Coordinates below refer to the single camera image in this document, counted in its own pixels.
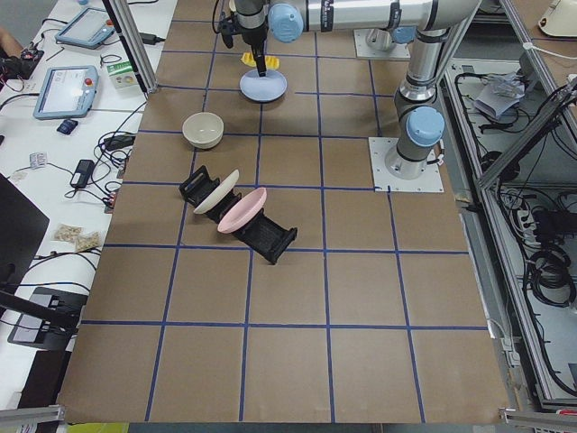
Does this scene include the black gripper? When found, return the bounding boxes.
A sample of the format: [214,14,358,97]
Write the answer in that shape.
[250,38,267,78]

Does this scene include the blue plate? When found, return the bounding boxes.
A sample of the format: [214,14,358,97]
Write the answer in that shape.
[239,69,288,103]

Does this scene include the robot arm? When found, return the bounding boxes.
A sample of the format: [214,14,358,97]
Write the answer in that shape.
[215,0,480,108]

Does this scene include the cream plate in rack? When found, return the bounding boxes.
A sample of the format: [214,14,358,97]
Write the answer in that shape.
[194,169,240,215]

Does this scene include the pink plate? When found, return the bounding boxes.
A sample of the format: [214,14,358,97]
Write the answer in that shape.
[217,187,268,234]

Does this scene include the yellow banana toy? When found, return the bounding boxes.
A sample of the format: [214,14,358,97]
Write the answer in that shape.
[241,52,280,70]

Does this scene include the cream bowl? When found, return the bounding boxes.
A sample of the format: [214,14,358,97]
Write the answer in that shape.
[182,112,224,150]

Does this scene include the green white box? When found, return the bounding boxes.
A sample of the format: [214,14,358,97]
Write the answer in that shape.
[106,61,137,89]

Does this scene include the teach pendant far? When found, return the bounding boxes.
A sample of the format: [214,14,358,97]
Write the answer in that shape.
[55,7,114,49]

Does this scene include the teach pendant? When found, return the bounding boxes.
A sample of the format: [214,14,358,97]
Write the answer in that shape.
[55,7,114,49]
[33,65,99,120]

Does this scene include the black dish rack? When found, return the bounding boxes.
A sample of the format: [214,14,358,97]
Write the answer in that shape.
[179,166,298,264]

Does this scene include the teach pendant near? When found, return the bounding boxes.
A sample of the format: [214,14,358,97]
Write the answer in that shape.
[33,65,99,120]

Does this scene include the black power adapter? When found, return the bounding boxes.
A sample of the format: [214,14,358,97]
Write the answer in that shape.
[69,159,96,189]

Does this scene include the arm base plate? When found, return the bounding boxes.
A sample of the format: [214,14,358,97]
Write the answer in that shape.
[368,137,444,193]
[353,26,417,61]

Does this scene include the aluminium frame post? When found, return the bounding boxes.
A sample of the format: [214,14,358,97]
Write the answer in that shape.
[102,0,158,95]

